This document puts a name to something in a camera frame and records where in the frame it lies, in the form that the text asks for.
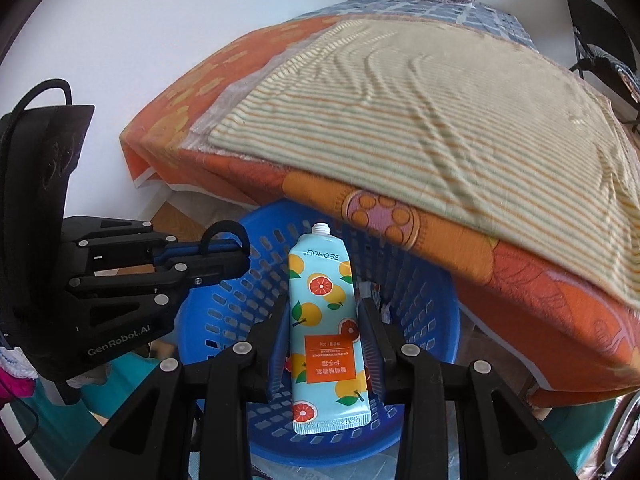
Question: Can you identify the yellow striped towel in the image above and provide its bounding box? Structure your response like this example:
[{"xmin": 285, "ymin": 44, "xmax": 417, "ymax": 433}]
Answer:
[{"xmin": 207, "ymin": 19, "xmax": 640, "ymax": 312}]

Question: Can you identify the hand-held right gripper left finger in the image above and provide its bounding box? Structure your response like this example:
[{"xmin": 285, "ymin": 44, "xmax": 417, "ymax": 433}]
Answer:
[{"xmin": 62, "ymin": 301, "xmax": 293, "ymax": 480}]

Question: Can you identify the orange floral bedsheet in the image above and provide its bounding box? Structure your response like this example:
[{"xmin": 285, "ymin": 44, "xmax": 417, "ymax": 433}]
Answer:
[{"xmin": 120, "ymin": 14, "xmax": 640, "ymax": 409}]

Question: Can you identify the teal cloth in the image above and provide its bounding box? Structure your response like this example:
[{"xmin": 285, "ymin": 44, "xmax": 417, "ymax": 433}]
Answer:
[{"xmin": 30, "ymin": 349, "xmax": 168, "ymax": 480}]

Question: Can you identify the blue plastic basket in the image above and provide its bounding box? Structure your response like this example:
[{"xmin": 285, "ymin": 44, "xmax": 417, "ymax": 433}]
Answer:
[{"xmin": 175, "ymin": 201, "xmax": 461, "ymax": 467}]

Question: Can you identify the blue plaid sheet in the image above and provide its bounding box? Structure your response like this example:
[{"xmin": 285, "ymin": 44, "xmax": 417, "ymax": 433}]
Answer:
[{"xmin": 320, "ymin": 0, "xmax": 542, "ymax": 57}]

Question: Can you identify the thin black cable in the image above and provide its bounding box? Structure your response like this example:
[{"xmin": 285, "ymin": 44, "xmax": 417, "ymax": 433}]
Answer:
[{"xmin": 0, "ymin": 394, "xmax": 40, "ymax": 448}]

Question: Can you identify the black folding chair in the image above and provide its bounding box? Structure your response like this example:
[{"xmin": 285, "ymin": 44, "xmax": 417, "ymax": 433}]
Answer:
[{"xmin": 561, "ymin": 0, "xmax": 640, "ymax": 127}]

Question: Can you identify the fruit print hand cream tube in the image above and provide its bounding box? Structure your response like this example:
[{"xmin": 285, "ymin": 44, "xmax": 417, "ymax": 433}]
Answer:
[{"xmin": 288, "ymin": 222, "xmax": 372, "ymax": 436}]

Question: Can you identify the striped cloth on chair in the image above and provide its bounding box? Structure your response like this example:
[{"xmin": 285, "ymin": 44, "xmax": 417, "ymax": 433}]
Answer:
[{"xmin": 606, "ymin": 56, "xmax": 640, "ymax": 112}]

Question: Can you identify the beige plaid towel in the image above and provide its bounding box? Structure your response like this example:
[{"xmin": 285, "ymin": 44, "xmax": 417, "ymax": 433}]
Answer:
[{"xmin": 180, "ymin": 19, "xmax": 617, "ymax": 162}]

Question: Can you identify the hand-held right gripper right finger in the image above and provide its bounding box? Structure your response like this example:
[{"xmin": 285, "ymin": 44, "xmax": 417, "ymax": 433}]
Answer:
[{"xmin": 356, "ymin": 297, "xmax": 579, "ymax": 480}]

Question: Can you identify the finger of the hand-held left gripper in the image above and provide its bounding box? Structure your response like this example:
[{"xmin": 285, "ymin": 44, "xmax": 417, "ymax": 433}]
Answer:
[
  {"xmin": 62, "ymin": 216, "xmax": 242, "ymax": 262},
  {"xmin": 69, "ymin": 252, "xmax": 251, "ymax": 307}
]

